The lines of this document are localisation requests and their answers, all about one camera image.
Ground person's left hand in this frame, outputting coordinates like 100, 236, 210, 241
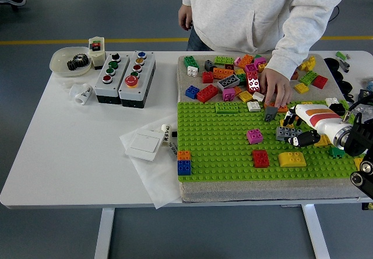
258, 68, 294, 109

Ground person's right hand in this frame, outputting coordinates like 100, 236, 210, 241
178, 3, 193, 32

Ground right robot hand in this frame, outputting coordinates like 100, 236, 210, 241
281, 103, 346, 149

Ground dark grey slope brick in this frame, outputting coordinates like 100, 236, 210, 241
263, 106, 279, 123

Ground light grey long brick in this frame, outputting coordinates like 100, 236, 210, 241
276, 126, 304, 142

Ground black brick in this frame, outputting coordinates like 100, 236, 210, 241
329, 103, 349, 116

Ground red tall brick white dots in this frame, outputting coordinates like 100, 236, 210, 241
246, 71, 261, 93

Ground grey brick with dark studs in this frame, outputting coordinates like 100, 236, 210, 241
217, 73, 241, 91

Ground yellow curved brick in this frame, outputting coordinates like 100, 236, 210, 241
277, 150, 308, 168

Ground orange long brick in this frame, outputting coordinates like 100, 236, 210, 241
212, 67, 235, 79

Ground lime green long brick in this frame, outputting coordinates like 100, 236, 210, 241
214, 101, 240, 114
214, 55, 235, 66

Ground red long brick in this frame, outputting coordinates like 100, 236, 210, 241
196, 83, 219, 103

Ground blue brick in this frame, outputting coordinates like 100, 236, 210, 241
185, 85, 200, 99
177, 159, 192, 176

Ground clear plastic bag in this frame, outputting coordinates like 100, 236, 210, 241
351, 103, 373, 118

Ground black printed box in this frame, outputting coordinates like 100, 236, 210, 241
358, 89, 373, 106

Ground grey emergency-stop control box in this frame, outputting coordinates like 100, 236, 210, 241
118, 50, 157, 109

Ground green studded baseplate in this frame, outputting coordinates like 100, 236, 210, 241
177, 99, 373, 183

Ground grey four-button control box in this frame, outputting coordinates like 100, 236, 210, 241
93, 52, 131, 105

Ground white table leg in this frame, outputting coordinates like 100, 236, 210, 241
301, 204, 332, 259
93, 208, 116, 259

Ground white printed tube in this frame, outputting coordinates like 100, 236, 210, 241
160, 123, 173, 148

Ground white pipe tee fitting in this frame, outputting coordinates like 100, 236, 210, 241
69, 82, 94, 106

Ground white plastic bowl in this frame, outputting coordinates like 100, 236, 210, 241
49, 46, 93, 78

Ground cream switch box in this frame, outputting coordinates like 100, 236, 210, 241
87, 36, 106, 70

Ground black floor cable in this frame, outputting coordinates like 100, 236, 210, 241
328, 0, 373, 23

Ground white wall switch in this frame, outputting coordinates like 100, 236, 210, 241
125, 127, 166, 162

